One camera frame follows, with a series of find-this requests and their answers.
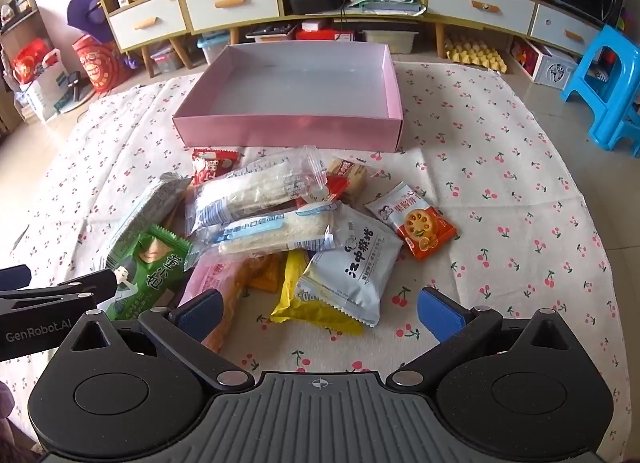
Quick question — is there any purple round object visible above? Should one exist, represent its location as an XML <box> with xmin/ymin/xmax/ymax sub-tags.
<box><xmin>67</xmin><ymin>0</ymin><xmax>118</xmax><ymax>44</ymax></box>

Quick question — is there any blue lid storage bin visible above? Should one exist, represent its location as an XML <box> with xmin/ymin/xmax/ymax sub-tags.
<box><xmin>197</xmin><ymin>32</ymin><xmax>233</xmax><ymax>66</ymax></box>

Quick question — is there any grey silver snack packet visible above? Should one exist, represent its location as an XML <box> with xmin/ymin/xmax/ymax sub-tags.
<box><xmin>97</xmin><ymin>172</ymin><xmax>193</xmax><ymax>269</ymax></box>

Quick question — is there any pink cardboard box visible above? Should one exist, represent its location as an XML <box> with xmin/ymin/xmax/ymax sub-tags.
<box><xmin>172</xmin><ymin>42</ymin><xmax>405</xmax><ymax>154</ymax></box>

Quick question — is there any pink snack packet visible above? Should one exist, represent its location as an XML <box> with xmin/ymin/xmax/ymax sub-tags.
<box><xmin>177</xmin><ymin>255</ymin><xmax>251</xmax><ymax>354</ymax></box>

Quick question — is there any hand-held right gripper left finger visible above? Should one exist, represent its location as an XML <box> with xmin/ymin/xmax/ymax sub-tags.
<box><xmin>65</xmin><ymin>288</ymin><xmax>256</xmax><ymax>391</ymax></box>

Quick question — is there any yellow egg tray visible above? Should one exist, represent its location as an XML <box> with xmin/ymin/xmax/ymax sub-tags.
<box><xmin>445</xmin><ymin>35</ymin><xmax>508</xmax><ymax>74</ymax></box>

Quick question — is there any green snack packet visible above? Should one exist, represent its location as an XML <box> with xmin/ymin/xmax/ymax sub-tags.
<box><xmin>102</xmin><ymin>224</ymin><xmax>193</xmax><ymax>321</ymax></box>

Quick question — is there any orange white biscuit packet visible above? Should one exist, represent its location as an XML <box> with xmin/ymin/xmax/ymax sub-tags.
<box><xmin>363</xmin><ymin>182</ymin><xmax>458</xmax><ymax>261</ymax></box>

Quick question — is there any white cabinet drawer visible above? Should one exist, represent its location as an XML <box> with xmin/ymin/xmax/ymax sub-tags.
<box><xmin>107</xmin><ymin>0</ymin><xmax>188</xmax><ymax>51</ymax></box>
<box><xmin>427</xmin><ymin>0</ymin><xmax>536</xmax><ymax>36</ymax></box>
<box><xmin>530</xmin><ymin>5</ymin><xmax>603</xmax><ymax>44</ymax></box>
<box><xmin>182</xmin><ymin>0</ymin><xmax>281</xmax><ymax>34</ymax></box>

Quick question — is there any white shopping bag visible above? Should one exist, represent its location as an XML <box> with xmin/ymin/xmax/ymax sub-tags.
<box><xmin>20</xmin><ymin>50</ymin><xmax>71</xmax><ymax>122</ymax></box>

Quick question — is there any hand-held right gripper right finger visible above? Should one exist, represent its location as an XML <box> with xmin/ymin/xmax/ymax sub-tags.
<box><xmin>392</xmin><ymin>285</ymin><xmax>573</xmax><ymax>389</ymax></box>

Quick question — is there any red printed gift bag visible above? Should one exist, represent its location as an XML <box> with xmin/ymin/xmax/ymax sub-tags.
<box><xmin>71</xmin><ymin>33</ymin><xmax>131</xmax><ymax>94</ymax></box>

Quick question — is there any wooden bookshelf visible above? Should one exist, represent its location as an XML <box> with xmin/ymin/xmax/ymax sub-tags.
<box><xmin>0</xmin><ymin>0</ymin><xmax>43</xmax><ymax>138</ymax></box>

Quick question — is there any orange snack packet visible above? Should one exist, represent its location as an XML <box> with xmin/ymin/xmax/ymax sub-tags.
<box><xmin>245</xmin><ymin>253</ymin><xmax>283</xmax><ymax>294</ymax></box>

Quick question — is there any blue plastic stool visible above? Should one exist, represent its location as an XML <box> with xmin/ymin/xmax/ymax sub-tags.
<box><xmin>560</xmin><ymin>25</ymin><xmax>640</xmax><ymax>158</ymax></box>

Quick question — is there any pale blue white snack packet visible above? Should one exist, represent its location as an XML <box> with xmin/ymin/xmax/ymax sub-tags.
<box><xmin>295</xmin><ymin>205</ymin><xmax>405</xmax><ymax>328</ymax></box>

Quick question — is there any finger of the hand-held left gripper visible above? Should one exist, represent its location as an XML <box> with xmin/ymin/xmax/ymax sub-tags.
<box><xmin>0</xmin><ymin>270</ymin><xmax>119</xmax><ymax>316</ymax></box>
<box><xmin>0</xmin><ymin>265</ymin><xmax>32</xmax><ymax>292</ymax></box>

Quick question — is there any white round base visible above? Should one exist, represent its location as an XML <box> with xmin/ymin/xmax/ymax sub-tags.
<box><xmin>50</xmin><ymin>93</ymin><xmax>93</xmax><ymax>117</ymax></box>

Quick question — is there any red shoe box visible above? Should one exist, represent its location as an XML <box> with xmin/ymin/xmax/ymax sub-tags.
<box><xmin>295</xmin><ymin>25</ymin><xmax>358</xmax><ymax>42</ymax></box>

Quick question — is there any small clear storage bin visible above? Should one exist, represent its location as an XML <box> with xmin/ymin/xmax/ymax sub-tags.
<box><xmin>150</xmin><ymin>45</ymin><xmax>188</xmax><ymax>74</ymax></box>

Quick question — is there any cherry print cloth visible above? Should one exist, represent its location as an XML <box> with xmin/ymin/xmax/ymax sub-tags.
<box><xmin>0</xmin><ymin>60</ymin><xmax>631</xmax><ymax>444</ymax></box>

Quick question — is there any person's left forearm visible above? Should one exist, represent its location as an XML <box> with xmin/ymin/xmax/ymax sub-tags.
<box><xmin>0</xmin><ymin>383</ymin><xmax>38</xmax><ymax>463</ymax></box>

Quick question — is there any small red foil snack packet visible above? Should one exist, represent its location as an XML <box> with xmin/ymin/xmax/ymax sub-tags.
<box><xmin>191</xmin><ymin>149</ymin><xmax>244</xmax><ymax>187</ymax></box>

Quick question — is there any white printed toy box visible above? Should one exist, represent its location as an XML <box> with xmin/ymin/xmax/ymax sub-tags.
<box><xmin>510</xmin><ymin>38</ymin><xmax>581</xmax><ymax>91</ymax></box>

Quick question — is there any red shopping bag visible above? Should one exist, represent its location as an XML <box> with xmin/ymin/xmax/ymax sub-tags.
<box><xmin>12</xmin><ymin>40</ymin><xmax>57</xmax><ymax>86</ymax></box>

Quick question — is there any clear bin with black lid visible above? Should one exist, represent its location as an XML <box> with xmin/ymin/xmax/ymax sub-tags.
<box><xmin>245</xmin><ymin>23</ymin><xmax>296</xmax><ymax>42</ymax></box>

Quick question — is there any yellow snack packet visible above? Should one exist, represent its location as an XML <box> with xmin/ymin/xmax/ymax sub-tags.
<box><xmin>270</xmin><ymin>249</ymin><xmax>366</xmax><ymax>336</ymax></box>

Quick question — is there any beige wafer packet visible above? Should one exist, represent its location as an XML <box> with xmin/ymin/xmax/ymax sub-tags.
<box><xmin>325</xmin><ymin>158</ymin><xmax>376</xmax><ymax>204</ymax></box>

